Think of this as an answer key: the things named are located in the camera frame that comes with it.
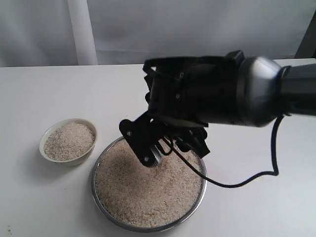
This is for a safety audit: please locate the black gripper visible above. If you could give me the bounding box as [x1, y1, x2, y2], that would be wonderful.
[143, 50, 244, 158]

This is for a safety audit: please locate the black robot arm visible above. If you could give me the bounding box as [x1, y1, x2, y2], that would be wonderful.
[143, 50, 316, 134]

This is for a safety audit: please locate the steel pan of rice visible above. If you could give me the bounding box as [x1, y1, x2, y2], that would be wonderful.
[91, 137, 207, 233]

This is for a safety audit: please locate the white ceramic bowl with rice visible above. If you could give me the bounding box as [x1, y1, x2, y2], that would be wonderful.
[39, 118, 98, 166]

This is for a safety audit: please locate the grey backdrop sheet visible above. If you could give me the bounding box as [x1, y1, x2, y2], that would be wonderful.
[0, 0, 316, 67]

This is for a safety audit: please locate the white roll post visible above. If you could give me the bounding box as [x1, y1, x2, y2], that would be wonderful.
[67, 0, 98, 65]

